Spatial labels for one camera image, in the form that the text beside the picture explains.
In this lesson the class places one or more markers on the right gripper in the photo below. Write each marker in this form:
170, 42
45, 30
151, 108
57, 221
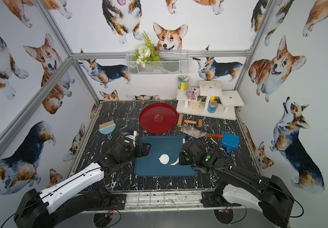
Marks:
187, 155

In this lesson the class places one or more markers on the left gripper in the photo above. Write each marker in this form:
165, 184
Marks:
139, 149

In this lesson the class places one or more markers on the round white dumpling wrapper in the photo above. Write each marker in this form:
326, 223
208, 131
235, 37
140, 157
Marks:
164, 159

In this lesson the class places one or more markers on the metal dough scraper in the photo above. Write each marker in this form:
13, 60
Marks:
191, 131

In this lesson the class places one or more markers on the wooden double roller pin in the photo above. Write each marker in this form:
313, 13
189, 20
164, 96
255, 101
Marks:
181, 121

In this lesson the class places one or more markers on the white dough piece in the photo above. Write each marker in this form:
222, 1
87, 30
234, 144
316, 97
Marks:
176, 162

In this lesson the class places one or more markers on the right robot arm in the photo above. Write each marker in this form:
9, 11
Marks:
269, 196

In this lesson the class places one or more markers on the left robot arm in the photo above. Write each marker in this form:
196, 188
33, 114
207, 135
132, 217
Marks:
51, 206

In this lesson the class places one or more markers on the teal plastic tray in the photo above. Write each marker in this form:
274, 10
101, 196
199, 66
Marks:
150, 166

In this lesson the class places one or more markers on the light blue hand brush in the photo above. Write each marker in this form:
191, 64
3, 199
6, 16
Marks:
107, 128

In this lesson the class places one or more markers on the red round tray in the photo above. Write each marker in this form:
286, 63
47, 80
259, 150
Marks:
158, 118

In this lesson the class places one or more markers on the blue can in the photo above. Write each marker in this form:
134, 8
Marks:
212, 106

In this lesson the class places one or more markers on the white tiered shelf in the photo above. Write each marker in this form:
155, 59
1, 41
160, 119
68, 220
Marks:
218, 104

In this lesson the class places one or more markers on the pink flower decoration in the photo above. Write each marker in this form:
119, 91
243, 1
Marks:
192, 93

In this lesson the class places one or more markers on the yellow sunflower seed can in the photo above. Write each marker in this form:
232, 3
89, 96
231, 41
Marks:
183, 82

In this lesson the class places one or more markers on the artificial green white flowers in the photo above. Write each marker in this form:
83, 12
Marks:
146, 53

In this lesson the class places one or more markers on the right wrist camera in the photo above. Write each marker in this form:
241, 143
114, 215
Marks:
188, 139

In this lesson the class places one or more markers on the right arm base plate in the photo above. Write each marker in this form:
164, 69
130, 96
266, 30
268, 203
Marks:
213, 199

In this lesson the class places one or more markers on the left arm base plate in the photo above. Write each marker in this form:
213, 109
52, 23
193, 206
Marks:
115, 201

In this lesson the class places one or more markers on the white wire wall basket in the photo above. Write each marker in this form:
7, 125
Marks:
173, 63

